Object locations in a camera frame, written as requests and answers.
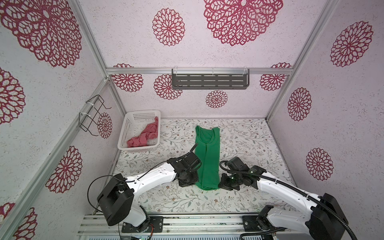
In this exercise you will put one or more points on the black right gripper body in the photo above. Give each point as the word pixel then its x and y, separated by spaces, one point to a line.
pixel 230 181

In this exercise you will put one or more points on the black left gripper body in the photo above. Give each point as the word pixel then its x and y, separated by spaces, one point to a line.
pixel 190 179

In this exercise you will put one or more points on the green tank top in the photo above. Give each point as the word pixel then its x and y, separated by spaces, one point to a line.
pixel 208 151

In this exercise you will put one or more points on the pink tank top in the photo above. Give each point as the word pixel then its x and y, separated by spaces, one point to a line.
pixel 150 132

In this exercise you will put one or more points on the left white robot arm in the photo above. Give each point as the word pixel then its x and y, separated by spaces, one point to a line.
pixel 116 200

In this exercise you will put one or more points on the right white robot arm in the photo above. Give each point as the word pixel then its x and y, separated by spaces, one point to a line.
pixel 320 217

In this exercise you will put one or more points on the white plastic laundry basket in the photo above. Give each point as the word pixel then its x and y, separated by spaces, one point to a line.
pixel 134 123

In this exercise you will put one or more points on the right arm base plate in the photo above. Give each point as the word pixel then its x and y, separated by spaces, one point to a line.
pixel 258 223

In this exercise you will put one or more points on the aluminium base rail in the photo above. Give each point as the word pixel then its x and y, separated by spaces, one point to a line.
pixel 169 224

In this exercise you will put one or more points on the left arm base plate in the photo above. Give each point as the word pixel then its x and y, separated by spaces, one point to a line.
pixel 151 225

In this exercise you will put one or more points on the dark grey wall shelf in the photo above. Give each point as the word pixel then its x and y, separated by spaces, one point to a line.
pixel 210 81

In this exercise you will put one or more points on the black wire wall rack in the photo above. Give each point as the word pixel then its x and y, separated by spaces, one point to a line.
pixel 96 121

